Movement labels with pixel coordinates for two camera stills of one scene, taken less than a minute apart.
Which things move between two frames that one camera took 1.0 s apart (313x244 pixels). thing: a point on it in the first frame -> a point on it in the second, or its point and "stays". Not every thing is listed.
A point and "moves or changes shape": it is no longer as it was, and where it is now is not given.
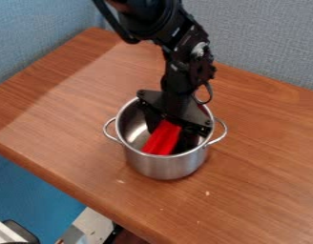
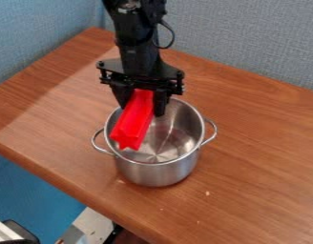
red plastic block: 162,140 -> 136,119
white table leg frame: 91,229 stays
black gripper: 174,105 -> 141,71
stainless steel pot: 129,129 moves or changes shape
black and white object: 10,233 stays
